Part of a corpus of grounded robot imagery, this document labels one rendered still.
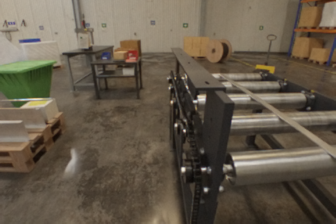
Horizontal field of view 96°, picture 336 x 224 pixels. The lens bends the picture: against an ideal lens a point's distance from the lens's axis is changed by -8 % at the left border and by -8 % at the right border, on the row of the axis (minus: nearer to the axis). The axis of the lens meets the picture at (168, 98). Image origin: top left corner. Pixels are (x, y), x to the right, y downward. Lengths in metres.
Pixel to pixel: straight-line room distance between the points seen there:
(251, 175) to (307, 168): 0.21
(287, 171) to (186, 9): 10.84
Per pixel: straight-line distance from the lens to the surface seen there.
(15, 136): 2.32
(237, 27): 12.08
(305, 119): 1.11
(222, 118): 0.43
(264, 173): 0.67
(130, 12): 11.21
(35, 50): 7.39
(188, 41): 8.38
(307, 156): 0.78
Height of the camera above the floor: 1.32
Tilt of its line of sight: 22 degrees down
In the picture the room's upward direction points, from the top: straight up
